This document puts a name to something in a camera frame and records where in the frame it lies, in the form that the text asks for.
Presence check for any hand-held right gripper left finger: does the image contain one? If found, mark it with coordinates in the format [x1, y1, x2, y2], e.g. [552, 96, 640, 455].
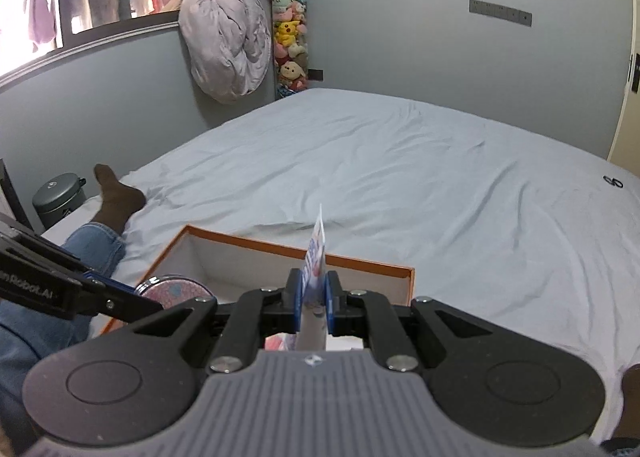
[75, 268, 303, 373]

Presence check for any bundled pale quilt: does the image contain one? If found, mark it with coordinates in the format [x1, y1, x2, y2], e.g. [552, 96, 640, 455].
[178, 0, 272, 105]

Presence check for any grey bed sheet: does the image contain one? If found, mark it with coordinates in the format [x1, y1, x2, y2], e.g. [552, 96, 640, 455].
[40, 87, 640, 388]

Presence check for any window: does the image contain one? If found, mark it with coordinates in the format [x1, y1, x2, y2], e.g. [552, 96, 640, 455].
[0, 0, 228, 83]

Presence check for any hanging column of plush toys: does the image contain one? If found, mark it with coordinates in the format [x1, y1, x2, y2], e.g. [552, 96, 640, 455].
[265, 0, 311, 100]

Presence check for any person's left leg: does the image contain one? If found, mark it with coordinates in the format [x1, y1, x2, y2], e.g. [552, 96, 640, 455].
[0, 221, 126, 438]

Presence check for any person's left brown sock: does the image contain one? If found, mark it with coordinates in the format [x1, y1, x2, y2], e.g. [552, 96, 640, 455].
[94, 163, 147, 235]

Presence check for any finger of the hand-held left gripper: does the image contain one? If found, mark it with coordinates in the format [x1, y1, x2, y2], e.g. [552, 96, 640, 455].
[75, 282, 164, 326]
[10, 231, 137, 295]

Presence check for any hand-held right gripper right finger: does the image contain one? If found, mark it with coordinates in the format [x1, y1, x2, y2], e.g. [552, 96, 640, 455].
[324, 271, 556, 373]

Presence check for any grey wall socket panel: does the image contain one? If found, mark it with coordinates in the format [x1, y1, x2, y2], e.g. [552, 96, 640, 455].
[468, 0, 533, 28]

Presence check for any cream door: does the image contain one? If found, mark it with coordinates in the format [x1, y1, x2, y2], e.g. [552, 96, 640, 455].
[606, 32, 640, 168]

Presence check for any pink round mirror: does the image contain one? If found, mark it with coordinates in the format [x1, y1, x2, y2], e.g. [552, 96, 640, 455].
[135, 274, 213, 308]

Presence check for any orange cardboard box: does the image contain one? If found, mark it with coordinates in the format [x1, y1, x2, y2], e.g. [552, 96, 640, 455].
[87, 224, 417, 353]

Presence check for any white floral cream tube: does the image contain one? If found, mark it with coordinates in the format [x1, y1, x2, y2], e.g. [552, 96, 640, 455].
[295, 203, 330, 352]

